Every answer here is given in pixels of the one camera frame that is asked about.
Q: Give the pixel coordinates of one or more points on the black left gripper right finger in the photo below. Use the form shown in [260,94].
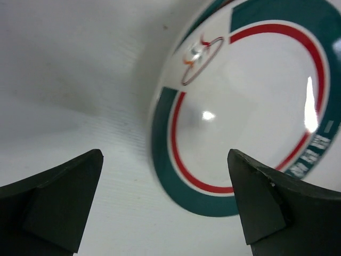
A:
[282,215]

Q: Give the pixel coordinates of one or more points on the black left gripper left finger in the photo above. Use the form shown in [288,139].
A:
[46,214]

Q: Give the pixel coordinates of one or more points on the plain white plate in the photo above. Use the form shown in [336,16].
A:
[262,77]

